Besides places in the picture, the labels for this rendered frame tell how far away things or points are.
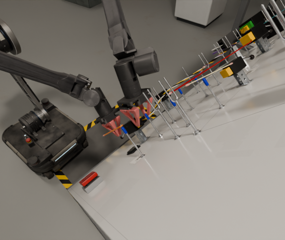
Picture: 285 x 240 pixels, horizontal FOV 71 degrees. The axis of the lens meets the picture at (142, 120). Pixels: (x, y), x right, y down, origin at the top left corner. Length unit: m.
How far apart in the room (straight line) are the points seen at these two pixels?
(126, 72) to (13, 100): 2.37
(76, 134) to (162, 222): 1.65
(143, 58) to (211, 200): 0.42
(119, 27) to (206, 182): 0.51
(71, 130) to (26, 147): 0.38
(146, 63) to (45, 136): 1.49
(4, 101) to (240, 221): 2.83
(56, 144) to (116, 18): 1.38
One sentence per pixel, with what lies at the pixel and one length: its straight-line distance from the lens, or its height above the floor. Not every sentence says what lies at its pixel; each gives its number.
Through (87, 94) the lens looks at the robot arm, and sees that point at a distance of 0.69.
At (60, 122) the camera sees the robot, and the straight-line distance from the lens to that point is 2.01.
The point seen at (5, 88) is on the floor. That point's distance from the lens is 3.10.
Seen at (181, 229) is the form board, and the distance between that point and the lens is 0.24.
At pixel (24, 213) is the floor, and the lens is 1.97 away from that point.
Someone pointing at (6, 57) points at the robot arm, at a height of 1.37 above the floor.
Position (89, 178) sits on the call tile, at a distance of 0.61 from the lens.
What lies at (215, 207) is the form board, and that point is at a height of 1.46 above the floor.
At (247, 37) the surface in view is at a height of 1.31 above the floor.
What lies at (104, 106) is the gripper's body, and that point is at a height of 1.14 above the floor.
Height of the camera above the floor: 1.67
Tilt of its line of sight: 50 degrees down
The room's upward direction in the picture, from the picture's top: straight up
